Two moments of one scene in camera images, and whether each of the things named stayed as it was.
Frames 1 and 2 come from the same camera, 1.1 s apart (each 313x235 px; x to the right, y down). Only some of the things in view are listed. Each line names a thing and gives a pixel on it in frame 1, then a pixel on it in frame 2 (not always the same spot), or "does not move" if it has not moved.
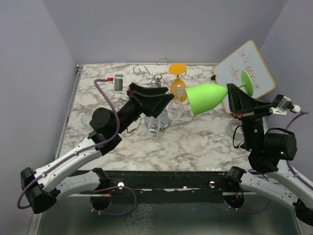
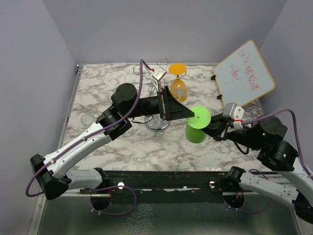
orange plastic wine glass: (178, 86) does not move
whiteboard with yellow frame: (228, 73) does not move
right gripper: (240, 102) -> (217, 127)
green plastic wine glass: (203, 98) -> (194, 131)
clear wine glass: (85, 119) does not move
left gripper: (154, 101) -> (172, 109)
